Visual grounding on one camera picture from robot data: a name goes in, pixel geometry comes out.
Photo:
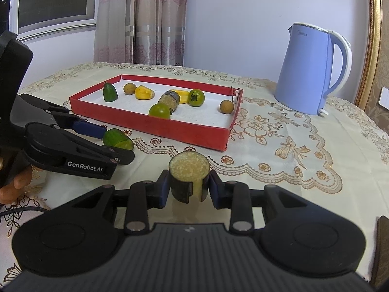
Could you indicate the rounded green cucumber end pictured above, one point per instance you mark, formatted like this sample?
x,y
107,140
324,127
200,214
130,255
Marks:
x,y
110,93

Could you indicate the yellow fruit piece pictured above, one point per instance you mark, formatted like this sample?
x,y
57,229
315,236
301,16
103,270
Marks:
x,y
183,96
143,93

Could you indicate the white wall switch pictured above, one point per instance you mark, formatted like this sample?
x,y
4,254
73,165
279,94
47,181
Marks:
x,y
385,97

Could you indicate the small dark sugarcane piece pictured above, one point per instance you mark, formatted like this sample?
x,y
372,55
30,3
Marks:
x,y
168,102

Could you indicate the white framed window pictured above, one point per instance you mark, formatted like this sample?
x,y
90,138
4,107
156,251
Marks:
x,y
54,3

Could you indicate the dark brown object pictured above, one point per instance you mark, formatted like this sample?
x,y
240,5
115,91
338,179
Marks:
x,y
383,246

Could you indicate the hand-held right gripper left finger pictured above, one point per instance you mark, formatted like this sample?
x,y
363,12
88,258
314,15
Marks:
x,y
164,188

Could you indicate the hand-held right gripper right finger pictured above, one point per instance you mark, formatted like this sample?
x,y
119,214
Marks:
x,y
214,191

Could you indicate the red cardboard box tray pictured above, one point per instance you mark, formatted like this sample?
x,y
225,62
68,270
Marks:
x,y
152,127

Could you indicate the cut green cucumber segment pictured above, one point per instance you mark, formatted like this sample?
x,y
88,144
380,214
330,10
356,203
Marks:
x,y
117,138

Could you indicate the green tomato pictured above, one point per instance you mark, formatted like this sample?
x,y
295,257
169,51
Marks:
x,y
196,97
159,111

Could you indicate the gold ornate frame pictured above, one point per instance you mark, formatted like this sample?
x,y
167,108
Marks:
x,y
373,42

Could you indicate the large dark sugarcane piece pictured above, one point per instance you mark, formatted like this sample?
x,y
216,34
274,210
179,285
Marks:
x,y
188,170

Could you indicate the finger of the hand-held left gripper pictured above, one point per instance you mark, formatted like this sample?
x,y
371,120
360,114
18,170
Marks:
x,y
60,143
89,129

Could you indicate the brown longan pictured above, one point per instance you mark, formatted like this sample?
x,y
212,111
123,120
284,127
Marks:
x,y
227,107
129,89

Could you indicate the person's left hand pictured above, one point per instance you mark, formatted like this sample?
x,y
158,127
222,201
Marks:
x,y
13,190

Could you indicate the pink floral curtain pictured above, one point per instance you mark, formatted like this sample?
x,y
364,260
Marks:
x,y
142,18

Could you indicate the light blue electric kettle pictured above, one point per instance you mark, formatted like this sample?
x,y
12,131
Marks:
x,y
304,70

